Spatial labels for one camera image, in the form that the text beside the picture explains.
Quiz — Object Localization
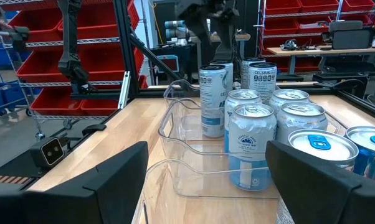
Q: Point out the wooden workbench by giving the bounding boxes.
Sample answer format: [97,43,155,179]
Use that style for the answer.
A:
[266,45,375,75]

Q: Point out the blue-framed screen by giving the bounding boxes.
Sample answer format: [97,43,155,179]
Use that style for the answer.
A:
[158,54,179,73]

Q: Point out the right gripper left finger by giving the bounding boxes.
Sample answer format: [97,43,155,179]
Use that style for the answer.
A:
[0,141,150,224]

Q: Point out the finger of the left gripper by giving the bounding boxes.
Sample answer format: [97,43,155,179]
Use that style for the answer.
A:
[217,12,240,62]
[187,18,213,60]

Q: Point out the black frame bracket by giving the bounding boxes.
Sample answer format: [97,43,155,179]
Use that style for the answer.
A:
[81,123,107,136]

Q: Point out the clear plastic bin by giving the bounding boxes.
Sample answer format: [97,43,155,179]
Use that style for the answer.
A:
[163,78,282,108]
[158,98,347,199]
[133,157,282,224]

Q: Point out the small wooden table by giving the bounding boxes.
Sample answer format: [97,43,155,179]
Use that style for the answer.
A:
[189,32,252,82]

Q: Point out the white light-blue seltzer can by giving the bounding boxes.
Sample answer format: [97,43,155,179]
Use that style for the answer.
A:
[275,101,329,146]
[268,88,311,114]
[227,103,278,192]
[224,88,263,153]

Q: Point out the blue silver Red Bull can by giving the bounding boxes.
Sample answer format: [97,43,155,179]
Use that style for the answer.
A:
[276,128,360,224]
[344,125,375,184]

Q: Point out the grey black case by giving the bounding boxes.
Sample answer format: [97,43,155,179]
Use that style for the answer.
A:
[329,20,374,50]

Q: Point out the silver aluminium bracket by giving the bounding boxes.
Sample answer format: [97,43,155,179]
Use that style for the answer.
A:
[117,70,131,110]

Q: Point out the blue storage bins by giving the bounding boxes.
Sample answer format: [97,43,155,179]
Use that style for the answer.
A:
[0,43,32,116]

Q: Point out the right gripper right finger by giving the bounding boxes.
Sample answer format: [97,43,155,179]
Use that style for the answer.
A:
[265,140,375,224]

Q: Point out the small black depth camera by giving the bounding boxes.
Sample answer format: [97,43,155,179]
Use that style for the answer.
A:
[29,136,66,169]

